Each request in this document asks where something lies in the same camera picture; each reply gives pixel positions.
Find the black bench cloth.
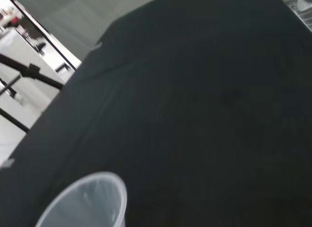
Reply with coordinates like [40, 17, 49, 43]
[0, 0, 312, 227]

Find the black tripod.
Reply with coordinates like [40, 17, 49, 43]
[0, 52, 65, 134]

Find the clear plastic funnel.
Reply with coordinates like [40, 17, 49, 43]
[35, 171, 128, 227]

